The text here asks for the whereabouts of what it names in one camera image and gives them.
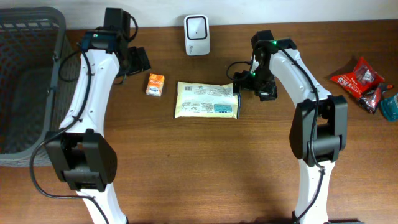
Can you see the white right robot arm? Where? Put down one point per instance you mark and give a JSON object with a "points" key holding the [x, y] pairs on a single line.
{"points": [[319, 128]]}

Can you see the white barcode scanner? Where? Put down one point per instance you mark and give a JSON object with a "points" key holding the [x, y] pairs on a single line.
{"points": [[197, 35]]}

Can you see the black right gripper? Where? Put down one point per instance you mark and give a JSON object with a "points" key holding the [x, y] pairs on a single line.
{"points": [[265, 92]]}

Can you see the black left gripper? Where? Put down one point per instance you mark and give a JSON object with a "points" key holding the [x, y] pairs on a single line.
{"points": [[138, 60]]}

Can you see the black orange snack packet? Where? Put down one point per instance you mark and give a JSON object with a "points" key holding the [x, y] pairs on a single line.
{"points": [[371, 99]]}

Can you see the cream chips bag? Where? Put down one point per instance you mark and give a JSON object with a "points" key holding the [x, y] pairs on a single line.
{"points": [[206, 101]]}

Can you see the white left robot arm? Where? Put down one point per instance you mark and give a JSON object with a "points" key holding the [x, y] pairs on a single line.
{"points": [[79, 153]]}

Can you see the red snack bag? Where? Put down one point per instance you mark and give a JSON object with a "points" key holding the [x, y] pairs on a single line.
{"points": [[360, 80]]}

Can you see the small orange box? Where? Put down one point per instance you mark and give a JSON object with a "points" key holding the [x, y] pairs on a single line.
{"points": [[155, 85]]}

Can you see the dark grey plastic basket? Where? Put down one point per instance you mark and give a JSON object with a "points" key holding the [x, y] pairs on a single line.
{"points": [[37, 79]]}

